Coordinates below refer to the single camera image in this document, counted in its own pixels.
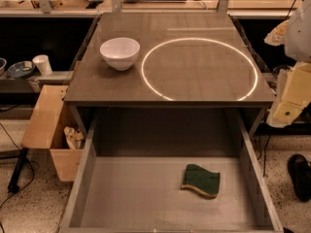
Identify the grey cabinet with counter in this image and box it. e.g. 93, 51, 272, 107
65, 12, 274, 129

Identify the black shoe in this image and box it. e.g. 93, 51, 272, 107
288, 154, 311, 202

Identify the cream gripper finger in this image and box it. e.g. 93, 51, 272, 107
266, 62, 311, 128
264, 20, 289, 47

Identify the green and yellow sponge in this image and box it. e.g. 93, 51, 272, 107
181, 164, 221, 198

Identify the white ceramic bowl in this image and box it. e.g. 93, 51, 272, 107
99, 37, 140, 71

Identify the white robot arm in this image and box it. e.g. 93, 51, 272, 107
264, 0, 311, 128

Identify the white paper cup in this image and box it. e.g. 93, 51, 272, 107
32, 54, 52, 76

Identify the blue plate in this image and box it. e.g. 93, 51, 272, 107
7, 61, 35, 79

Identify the open grey top drawer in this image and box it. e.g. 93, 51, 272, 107
59, 108, 283, 233

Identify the crumpled paper in box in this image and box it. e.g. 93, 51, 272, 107
64, 126, 85, 150

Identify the cardboard box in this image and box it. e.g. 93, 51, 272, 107
21, 85, 83, 182

